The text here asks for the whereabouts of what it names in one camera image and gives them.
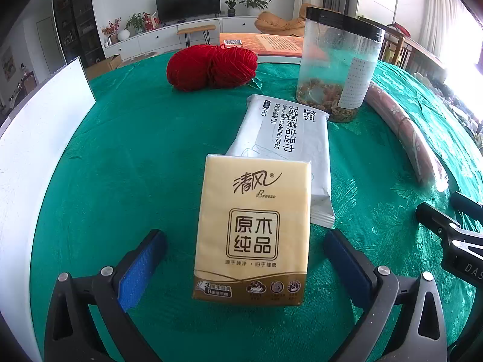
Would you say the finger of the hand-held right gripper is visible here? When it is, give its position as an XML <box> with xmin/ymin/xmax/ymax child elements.
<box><xmin>416</xmin><ymin>203</ymin><xmax>460</xmax><ymax>235</ymax></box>
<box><xmin>451</xmin><ymin>192</ymin><xmax>483</xmax><ymax>220</ymax></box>

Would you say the white wet wipes pack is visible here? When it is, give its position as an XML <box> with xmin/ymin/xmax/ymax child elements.
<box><xmin>225</xmin><ymin>94</ymin><xmax>336</xmax><ymax>229</ymax></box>

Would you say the framed wall picture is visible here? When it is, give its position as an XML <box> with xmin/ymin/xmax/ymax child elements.
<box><xmin>2</xmin><ymin>46</ymin><xmax>16</xmax><ymax>81</ymax></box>

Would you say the yellow tissue pack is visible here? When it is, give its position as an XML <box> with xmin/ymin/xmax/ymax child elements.
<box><xmin>191</xmin><ymin>154</ymin><xmax>313</xmax><ymax>306</ymax></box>

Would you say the wooden slatted chair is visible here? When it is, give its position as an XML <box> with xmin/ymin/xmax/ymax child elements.
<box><xmin>380</xmin><ymin>26</ymin><xmax>411</xmax><ymax>68</ymax></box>

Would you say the bushy green potted plant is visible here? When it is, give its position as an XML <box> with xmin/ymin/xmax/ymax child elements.
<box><xmin>125</xmin><ymin>12</ymin><xmax>148</xmax><ymax>34</ymax></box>

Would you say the large green potted plant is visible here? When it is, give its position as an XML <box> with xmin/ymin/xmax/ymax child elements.
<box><xmin>238</xmin><ymin>0</ymin><xmax>272</xmax><ymax>17</ymax></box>

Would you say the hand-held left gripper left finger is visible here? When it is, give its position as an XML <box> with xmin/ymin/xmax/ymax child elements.
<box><xmin>44</xmin><ymin>228</ymin><xmax>168</xmax><ymax>362</ymax></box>

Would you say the orange book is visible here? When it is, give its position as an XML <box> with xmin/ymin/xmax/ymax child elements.
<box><xmin>219</xmin><ymin>33</ymin><xmax>304</xmax><ymax>64</ymax></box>

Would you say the pink floral towel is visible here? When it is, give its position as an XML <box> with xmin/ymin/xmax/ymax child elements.
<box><xmin>364</xmin><ymin>80</ymin><xmax>449</xmax><ymax>193</ymax></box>

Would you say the white curtain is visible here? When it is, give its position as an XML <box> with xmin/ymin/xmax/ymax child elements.
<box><xmin>421</xmin><ymin>0</ymin><xmax>459</xmax><ymax>59</ymax></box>

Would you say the white television cabinet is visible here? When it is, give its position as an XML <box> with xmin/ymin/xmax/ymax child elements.
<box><xmin>103</xmin><ymin>15</ymin><xmax>265</xmax><ymax>59</ymax></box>

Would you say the small wooden bench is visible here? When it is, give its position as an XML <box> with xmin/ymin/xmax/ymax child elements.
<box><xmin>177</xmin><ymin>24</ymin><xmax>216</xmax><ymax>48</ymax></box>

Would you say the red yarn ball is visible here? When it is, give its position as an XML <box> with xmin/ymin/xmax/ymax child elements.
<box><xmin>166</xmin><ymin>43</ymin><xmax>259</xmax><ymax>92</ymax></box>

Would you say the white cardboard box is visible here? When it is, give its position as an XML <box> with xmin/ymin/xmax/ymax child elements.
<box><xmin>0</xmin><ymin>56</ymin><xmax>97</xmax><ymax>362</ymax></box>

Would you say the clear jar with black lid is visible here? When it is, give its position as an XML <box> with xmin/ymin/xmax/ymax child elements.
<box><xmin>295</xmin><ymin>6</ymin><xmax>387</xmax><ymax>123</ymax></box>

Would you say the green patterned tablecloth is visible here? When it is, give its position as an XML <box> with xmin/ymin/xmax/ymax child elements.
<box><xmin>28</xmin><ymin>51</ymin><xmax>483</xmax><ymax>362</ymax></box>

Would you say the black display cabinet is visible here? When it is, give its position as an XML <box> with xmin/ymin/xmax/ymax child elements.
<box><xmin>52</xmin><ymin>0</ymin><xmax>104</xmax><ymax>69</ymax></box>

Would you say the red flower arrangement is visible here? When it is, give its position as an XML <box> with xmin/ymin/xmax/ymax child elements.
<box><xmin>101</xmin><ymin>17</ymin><xmax>121</xmax><ymax>45</ymax></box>

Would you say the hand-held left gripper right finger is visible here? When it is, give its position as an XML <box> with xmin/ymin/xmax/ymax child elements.
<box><xmin>323</xmin><ymin>229</ymin><xmax>448</xmax><ymax>362</ymax></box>

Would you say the orange lounge chair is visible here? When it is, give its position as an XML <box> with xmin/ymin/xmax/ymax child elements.
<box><xmin>254</xmin><ymin>3</ymin><xmax>325</xmax><ymax>35</ymax></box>

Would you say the flat screen television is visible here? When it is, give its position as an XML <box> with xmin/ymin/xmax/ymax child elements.
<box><xmin>155</xmin><ymin>0</ymin><xmax>221</xmax><ymax>23</ymax></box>

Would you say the brown cardboard box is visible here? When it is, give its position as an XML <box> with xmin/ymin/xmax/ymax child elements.
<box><xmin>86</xmin><ymin>55</ymin><xmax>122</xmax><ymax>80</ymax></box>

